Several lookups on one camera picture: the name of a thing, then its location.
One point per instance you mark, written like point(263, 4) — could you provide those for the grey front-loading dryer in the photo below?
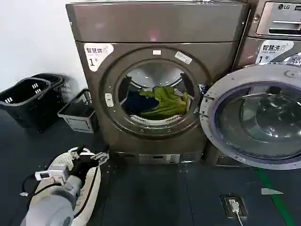
point(160, 26)

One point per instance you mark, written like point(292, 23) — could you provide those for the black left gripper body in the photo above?
point(81, 166)

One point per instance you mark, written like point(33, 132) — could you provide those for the white perforated laundry basket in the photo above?
point(90, 186)

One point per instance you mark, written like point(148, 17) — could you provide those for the floor power socket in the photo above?
point(241, 206)

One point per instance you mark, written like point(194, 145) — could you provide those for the grey floor tape piece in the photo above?
point(270, 191)

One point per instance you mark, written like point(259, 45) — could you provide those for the green garment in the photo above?
point(167, 101)

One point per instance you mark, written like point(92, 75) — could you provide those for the black plastic laundry basket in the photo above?
point(67, 84)
point(26, 110)

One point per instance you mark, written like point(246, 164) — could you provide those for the green floor tape line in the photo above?
point(272, 200)

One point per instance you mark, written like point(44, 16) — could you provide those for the dark blue garment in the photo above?
point(138, 103)

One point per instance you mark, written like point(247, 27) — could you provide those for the grey washing machine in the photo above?
point(249, 44)

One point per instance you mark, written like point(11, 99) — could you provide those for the round glass dryer door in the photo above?
point(258, 117)

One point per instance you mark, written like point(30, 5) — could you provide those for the white number sticker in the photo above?
point(96, 55)

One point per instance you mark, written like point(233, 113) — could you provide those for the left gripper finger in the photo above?
point(100, 155)
point(101, 162)

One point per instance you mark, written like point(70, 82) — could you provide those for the small pale grey cloth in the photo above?
point(147, 89)

